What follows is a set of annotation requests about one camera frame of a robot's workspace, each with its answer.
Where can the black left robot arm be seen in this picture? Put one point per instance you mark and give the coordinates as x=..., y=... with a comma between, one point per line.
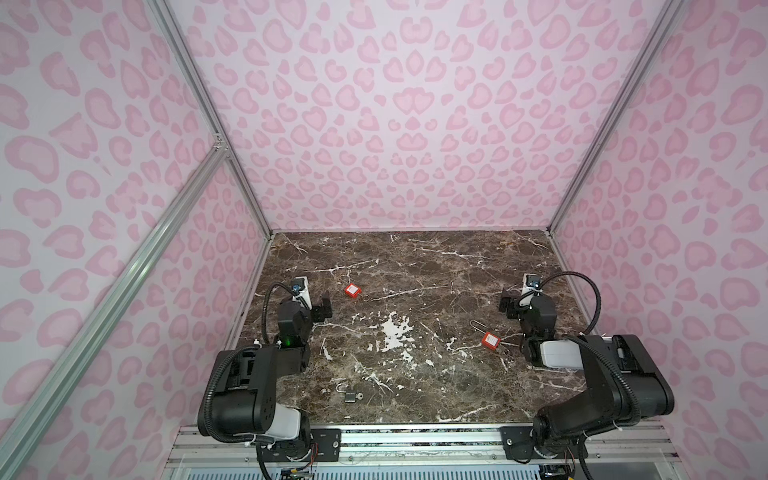
x=240, y=402

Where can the diagonal aluminium frame bar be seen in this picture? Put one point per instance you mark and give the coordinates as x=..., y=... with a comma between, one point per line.
x=34, y=420

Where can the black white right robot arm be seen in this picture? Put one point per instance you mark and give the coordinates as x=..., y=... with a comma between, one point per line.
x=623, y=384

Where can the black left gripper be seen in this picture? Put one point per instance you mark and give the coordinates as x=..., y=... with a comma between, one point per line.
x=321, y=309

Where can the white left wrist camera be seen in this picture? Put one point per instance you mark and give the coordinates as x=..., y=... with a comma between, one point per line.
x=300, y=291

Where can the right corner aluminium post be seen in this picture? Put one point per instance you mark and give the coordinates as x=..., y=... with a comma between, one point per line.
x=664, y=26

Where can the red padlock far left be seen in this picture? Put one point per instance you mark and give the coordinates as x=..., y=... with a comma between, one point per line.
x=352, y=290

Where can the corner aluminium post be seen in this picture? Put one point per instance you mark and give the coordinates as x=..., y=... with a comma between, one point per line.
x=664, y=26
x=169, y=26

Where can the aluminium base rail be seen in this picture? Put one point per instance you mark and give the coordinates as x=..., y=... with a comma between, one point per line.
x=438, y=444

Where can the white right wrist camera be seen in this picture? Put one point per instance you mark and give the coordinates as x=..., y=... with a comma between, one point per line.
x=531, y=284

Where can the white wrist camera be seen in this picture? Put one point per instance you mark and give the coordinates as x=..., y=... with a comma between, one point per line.
x=531, y=284
x=300, y=291

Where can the left corner aluminium post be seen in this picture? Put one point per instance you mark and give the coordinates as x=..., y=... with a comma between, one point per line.
x=169, y=26

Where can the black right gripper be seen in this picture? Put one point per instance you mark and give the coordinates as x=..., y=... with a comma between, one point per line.
x=509, y=302

